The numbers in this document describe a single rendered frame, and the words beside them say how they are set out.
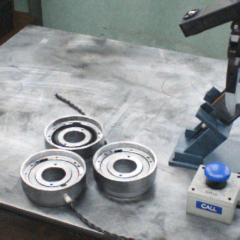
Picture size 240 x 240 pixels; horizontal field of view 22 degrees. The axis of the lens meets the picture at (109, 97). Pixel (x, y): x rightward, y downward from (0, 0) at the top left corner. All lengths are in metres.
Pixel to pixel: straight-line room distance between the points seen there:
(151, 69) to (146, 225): 0.48
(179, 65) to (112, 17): 1.48
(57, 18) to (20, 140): 1.86
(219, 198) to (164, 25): 1.85
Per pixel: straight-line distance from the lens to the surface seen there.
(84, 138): 1.08
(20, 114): 1.20
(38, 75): 1.32
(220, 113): 1.02
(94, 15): 2.84
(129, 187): 0.96
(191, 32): 0.95
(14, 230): 1.31
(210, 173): 0.93
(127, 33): 2.80
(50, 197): 0.95
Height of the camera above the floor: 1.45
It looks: 32 degrees down
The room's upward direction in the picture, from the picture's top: 1 degrees counter-clockwise
